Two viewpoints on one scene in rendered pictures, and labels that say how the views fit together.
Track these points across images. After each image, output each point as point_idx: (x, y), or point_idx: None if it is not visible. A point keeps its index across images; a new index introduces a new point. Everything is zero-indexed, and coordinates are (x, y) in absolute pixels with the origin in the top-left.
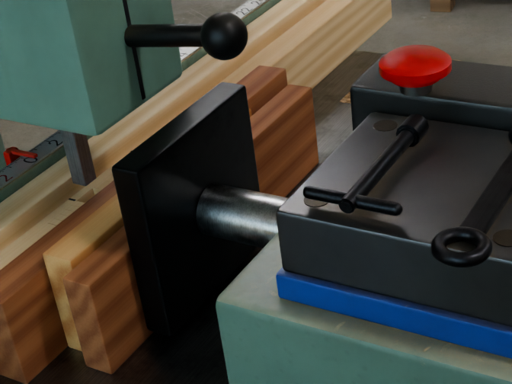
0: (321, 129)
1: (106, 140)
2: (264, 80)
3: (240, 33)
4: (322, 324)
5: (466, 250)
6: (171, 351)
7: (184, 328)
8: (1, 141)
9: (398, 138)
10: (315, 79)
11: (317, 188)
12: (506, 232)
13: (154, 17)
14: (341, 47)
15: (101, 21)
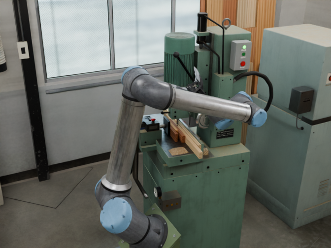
0: (180, 144)
1: (182, 126)
2: (182, 134)
3: (160, 112)
4: None
5: None
6: (162, 129)
7: (164, 130)
8: (210, 136)
9: (149, 118)
10: (189, 147)
11: (149, 115)
12: None
13: (171, 113)
14: (192, 149)
15: (169, 109)
